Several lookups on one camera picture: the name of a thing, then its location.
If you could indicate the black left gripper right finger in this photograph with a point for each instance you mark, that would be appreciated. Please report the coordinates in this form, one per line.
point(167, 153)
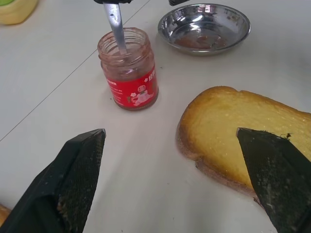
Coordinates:
point(279, 179)

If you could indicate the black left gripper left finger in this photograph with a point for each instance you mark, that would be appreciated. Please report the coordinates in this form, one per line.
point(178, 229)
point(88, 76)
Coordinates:
point(73, 174)

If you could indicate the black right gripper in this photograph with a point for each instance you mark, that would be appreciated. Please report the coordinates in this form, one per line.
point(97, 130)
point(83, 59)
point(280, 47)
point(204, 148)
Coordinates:
point(175, 2)

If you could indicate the metal spoon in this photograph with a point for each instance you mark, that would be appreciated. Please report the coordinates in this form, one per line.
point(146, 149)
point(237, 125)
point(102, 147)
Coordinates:
point(117, 26)

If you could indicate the small bread piece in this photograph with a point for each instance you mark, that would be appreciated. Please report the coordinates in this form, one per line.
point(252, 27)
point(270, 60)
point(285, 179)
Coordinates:
point(3, 214)

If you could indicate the glass jam jar red label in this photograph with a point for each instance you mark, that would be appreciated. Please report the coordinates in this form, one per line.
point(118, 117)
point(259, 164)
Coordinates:
point(132, 85)

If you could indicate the toasted bread slice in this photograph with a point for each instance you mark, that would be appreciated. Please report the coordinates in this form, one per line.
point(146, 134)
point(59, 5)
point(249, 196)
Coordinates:
point(218, 121)

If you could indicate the stainless steel bowl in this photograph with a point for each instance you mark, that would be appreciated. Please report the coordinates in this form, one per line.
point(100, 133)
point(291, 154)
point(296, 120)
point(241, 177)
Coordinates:
point(206, 26)

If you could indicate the yellow plastic container green lid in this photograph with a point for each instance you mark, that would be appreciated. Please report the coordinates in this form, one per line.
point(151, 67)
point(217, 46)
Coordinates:
point(14, 12)

